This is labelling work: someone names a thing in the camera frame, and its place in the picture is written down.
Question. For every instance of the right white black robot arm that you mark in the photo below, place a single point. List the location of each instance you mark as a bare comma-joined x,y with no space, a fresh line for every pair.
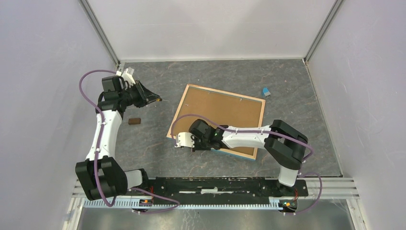
284,143

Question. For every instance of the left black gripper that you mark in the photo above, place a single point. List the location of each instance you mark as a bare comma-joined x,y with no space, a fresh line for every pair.
146,96

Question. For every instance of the light blue cable comb strip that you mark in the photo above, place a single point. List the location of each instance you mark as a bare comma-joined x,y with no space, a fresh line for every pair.
134,203

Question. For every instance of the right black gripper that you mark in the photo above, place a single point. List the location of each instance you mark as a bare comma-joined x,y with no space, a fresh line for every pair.
196,148

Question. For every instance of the small brown block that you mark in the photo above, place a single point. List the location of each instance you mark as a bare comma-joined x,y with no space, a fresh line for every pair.
134,121

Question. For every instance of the blue picture frame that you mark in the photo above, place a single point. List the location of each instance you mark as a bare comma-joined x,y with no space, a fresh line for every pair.
217,107

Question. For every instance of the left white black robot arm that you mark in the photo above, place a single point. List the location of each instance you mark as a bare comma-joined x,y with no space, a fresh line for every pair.
99,174

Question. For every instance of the small blue eraser block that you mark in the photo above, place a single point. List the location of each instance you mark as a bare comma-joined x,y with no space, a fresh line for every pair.
266,92

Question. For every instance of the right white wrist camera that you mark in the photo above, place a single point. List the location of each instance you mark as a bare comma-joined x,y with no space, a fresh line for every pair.
185,139

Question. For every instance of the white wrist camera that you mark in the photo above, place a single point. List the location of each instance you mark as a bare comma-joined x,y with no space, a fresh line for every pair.
127,75
185,139

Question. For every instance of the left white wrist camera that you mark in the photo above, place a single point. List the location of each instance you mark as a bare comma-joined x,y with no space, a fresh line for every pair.
127,75

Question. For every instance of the yellow handled screwdriver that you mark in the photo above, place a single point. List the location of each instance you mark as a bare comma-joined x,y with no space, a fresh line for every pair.
161,100

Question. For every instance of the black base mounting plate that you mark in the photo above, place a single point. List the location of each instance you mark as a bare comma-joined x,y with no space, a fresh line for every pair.
222,190

